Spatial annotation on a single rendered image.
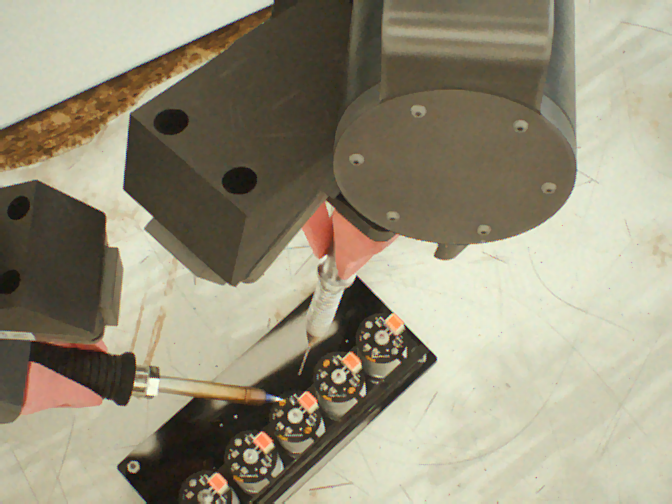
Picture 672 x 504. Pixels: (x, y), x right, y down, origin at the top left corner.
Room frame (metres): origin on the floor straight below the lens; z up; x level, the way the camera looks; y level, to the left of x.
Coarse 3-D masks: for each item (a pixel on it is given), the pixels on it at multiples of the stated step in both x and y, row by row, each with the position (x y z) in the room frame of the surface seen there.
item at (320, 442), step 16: (416, 352) 0.15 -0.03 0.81; (400, 368) 0.15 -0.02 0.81; (384, 384) 0.14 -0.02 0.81; (368, 400) 0.13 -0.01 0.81; (352, 416) 0.13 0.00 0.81; (336, 432) 0.12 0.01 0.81; (320, 448) 0.11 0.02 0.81; (304, 464) 0.11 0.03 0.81; (272, 480) 0.10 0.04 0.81; (256, 496) 0.10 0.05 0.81
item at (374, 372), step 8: (376, 336) 0.16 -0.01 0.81; (384, 336) 0.16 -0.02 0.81; (384, 344) 0.16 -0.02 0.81; (368, 360) 0.15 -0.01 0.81; (368, 368) 0.15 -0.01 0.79; (376, 368) 0.15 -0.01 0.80; (384, 368) 0.15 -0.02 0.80; (392, 368) 0.15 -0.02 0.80; (368, 376) 0.15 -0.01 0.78; (376, 376) 0.15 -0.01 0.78; (384, 376) 0.15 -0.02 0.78
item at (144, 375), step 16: (144, 368) 0.15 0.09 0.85; (144, 384) 0.14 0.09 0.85; (160, 384) 0.15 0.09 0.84; (176, 384) 0.15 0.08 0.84; (192, 384) 0.15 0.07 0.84; (208, 384) 0.15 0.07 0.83; (224, 384) 0.15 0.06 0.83; (224, 400) 0.14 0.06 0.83; (240, 400) 0.14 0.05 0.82; (256, 400) 0.14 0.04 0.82
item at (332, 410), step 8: (336, 376) 0.15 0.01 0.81; (344, 376) 0.15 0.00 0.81; (360, 392) 0.14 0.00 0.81; (320, 400) 0.14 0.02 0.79; (352, 400) 0.14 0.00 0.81; (328, 408) 0.14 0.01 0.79; (336, 408) 0.14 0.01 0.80; (344, 408) 0.14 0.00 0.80; (328, 416) 0.14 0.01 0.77; (336, 416) 0.14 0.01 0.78
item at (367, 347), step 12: (360, 324) 0.17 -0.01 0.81; (372, 324) 0.17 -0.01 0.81; (384, 324) 0.17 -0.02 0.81; (360, 336) 0.17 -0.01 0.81; (372, 336) 0.17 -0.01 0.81; (396, 336) 0.16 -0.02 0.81; (360, 348) 0.16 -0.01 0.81; (372, 348) 0.16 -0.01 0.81; (384, 348) 0.16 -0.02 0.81; (372, 360) 0.15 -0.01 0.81; (384, 360) 0.15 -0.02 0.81
